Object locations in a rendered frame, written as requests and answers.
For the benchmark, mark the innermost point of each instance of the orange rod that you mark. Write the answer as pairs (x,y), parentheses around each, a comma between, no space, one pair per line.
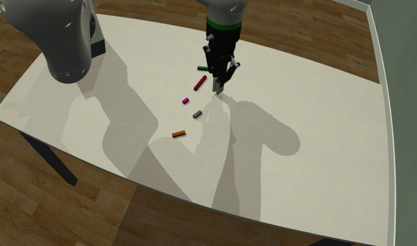
(180,133)

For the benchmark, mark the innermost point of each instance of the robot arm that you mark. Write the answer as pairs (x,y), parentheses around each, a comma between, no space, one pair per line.
(57,26)

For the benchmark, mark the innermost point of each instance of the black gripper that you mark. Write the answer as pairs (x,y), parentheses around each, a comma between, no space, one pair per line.
(220,63)

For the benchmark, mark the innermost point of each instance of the dark red rod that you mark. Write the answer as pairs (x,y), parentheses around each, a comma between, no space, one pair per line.
(200,82)

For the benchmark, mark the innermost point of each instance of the grey rectangular bar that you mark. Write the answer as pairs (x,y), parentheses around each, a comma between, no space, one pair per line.
(197,114)

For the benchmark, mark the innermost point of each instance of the dark green rod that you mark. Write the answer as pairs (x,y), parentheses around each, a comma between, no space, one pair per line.
(202,68)

